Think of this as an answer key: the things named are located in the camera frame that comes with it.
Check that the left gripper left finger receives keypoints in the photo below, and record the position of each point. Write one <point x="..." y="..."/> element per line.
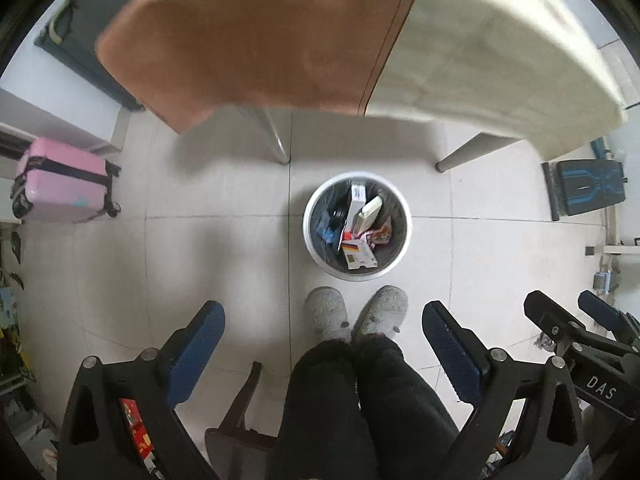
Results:
<point x="186" y="353"/>

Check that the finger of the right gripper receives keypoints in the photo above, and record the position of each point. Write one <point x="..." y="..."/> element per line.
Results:
<point x="554" y="321"/>
<point x="607" y="316"/>

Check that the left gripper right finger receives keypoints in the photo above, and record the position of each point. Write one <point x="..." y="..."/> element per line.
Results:
<point x="460" y="353"/>

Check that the red silver snack packet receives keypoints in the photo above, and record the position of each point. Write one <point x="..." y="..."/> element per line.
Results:
<point x="380" y="236"/>

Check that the white box rainbow stripes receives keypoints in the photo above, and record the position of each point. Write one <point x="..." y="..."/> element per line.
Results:
<point x="358" y="254"/>

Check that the white box blue rectangle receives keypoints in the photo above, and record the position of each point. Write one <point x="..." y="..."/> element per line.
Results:
<point x="367" y="216"/>

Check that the white round trash bin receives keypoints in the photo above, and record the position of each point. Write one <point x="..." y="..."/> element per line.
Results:
<point x="357" y="224"/>

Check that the black trash bag liner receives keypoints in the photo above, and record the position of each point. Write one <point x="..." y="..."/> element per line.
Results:
<point x="330" y="219"/>

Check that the red packet on floor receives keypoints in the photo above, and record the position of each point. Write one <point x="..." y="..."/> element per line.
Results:
<point x="137" y="429"/>

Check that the right grey slipper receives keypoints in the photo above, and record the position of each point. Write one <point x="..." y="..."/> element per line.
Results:
<point x="383" y="314"/>

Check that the grey slipper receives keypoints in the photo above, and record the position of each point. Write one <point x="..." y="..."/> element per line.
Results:
<point x="383" y="314"/>
<point x="327" y="316"/>

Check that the dark wooden chair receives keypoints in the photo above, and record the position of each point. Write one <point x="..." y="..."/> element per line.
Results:
<point x="234" y="450"/>

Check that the person's black trousers legs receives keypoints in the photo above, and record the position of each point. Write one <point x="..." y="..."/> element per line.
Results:
<point x="360" y="412"/>

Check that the black blue exercise bench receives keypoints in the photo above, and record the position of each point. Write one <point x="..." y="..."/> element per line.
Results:
<point x="578" y="186"/>

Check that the left grey slipper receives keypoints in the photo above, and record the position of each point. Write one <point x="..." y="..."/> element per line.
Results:
<point x="327" y="316"/>

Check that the blue crumpled plastic bag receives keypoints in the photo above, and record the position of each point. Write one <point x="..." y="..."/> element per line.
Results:
<point x="329" y="225"/>

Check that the right table leg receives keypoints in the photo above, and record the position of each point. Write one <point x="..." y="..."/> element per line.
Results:
<point x="480" y="145"/>

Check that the table leg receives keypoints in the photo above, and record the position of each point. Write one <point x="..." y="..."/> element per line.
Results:
<point x="480" y="145"/>
<point x="270" y="132"/>

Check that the white blue medicine box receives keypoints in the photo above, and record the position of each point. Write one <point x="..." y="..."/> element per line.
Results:
<point x="357" y="200"/>

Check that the pink suitcase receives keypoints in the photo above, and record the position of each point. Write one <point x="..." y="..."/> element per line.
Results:
<point x="56" y="182"/>

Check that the left table leg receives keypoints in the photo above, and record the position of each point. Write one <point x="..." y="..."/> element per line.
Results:
<point x="270" y="132"/>

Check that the striped cat tablecloth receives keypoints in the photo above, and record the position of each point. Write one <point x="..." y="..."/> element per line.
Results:
<point x="523" y="69"/>

